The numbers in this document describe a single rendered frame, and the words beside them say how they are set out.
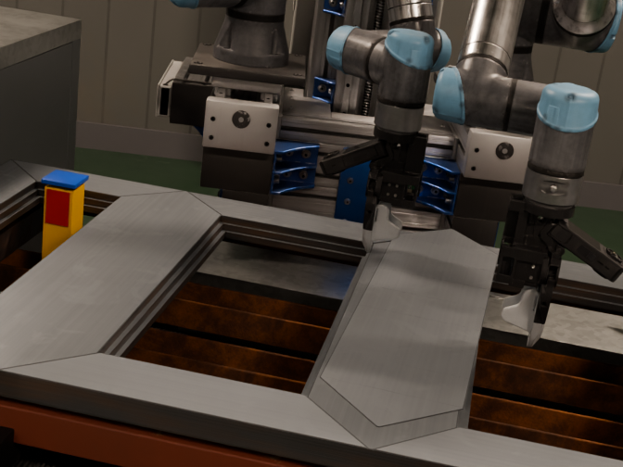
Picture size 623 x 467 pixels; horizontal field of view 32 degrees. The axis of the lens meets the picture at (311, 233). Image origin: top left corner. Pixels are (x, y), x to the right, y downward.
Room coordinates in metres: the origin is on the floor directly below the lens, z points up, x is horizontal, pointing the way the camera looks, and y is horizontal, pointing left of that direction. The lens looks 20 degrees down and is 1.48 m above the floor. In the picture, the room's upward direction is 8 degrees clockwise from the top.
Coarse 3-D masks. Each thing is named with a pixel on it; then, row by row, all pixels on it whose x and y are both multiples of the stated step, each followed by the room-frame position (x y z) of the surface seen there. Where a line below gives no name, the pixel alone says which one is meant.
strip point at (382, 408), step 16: (336, 384) 1.21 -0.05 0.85; (352, 384) 1.21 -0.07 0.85; (352, 400) 1.17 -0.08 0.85; (368, 400) 1.17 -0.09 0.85; (384, 400) 1.18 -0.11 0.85; (400, 400) 1.18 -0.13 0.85; (416, 400) 1.19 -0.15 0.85; (368, 416) 1.14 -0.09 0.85; (384, 416) 1.14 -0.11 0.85; (400, 416) 1.15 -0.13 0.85; (416, 416) 1.15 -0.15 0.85
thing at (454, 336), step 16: (352, 320) 1.40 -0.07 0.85; (368, 320) 1.41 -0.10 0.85; (384, 320) 1.41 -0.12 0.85; (400, 320) 1.42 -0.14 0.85; (416, 320) 1.43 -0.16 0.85; (432, 320) 1.44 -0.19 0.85; (400, 336) 1.37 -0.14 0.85; (416, 336) 1.37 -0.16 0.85; (432, 336) 1.38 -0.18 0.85; (448, 336) 1.39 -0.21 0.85; (464, 336) 1.39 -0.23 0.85
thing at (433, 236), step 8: (424, 232) 1.81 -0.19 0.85; (432, 232) 1.81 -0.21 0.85; (424, 240) 1.77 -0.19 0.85; (432, 240) 1.77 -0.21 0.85; (440, 240) 1.78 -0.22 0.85; (448, 240) 1.78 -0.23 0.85; (456, 240) 1.79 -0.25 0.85; (464, 240) 1.79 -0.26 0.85; (472, 240) 1.80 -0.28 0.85; (472, 248) 1.76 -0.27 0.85; (480, 248) 1.76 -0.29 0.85
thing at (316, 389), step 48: (240, 240) 1.74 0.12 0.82; (288, 240) 1.73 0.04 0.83; (336, 240) 1.73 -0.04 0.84; (576, 288) 1.67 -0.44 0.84; (336, 336) 1.34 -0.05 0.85; (0, 384) 1.13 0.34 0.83; (48, 384) 1.12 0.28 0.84; (192, 432) 1.09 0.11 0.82; (240, 432) 1.09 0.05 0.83; (288, 432) 1.08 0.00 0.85; (384, 432) 1.11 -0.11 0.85; (432, 432) 1.12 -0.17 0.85
